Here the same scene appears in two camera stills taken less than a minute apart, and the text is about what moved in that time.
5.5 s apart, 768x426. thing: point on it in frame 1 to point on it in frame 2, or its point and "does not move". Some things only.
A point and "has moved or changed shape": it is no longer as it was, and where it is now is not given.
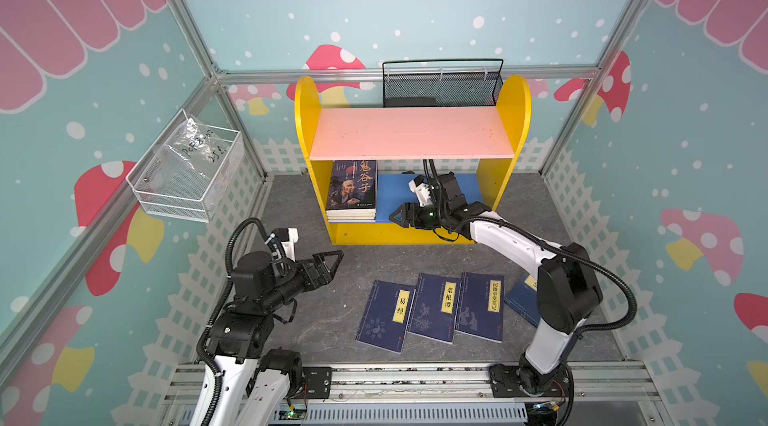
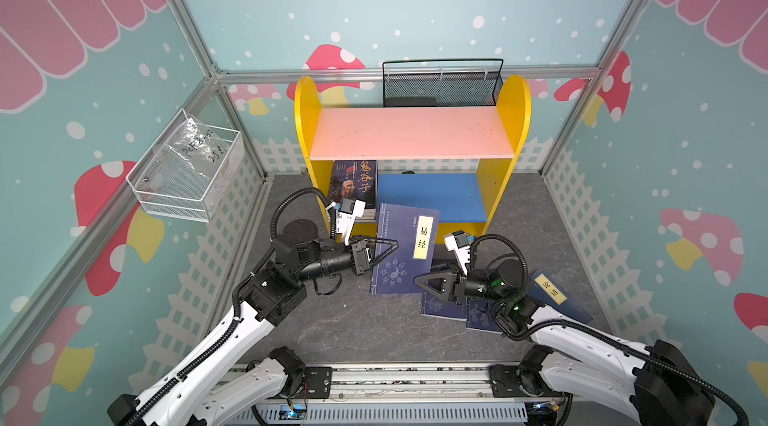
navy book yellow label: x=385 y=320 to x=416 y=231
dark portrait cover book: x=352 y=185 does not move
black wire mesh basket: x=441 y=83 does not move
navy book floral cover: x=434 y=307 has moved or changed shape
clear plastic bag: x=199 y=146 does not move
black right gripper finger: x=403 y=223 to x=441 y=286
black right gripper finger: x=405 y=210 to x=436 y=281
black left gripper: x=325 y=276 to x=359 y=253
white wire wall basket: x=184 y=172 does not move
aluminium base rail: x=410 y=382 does not move
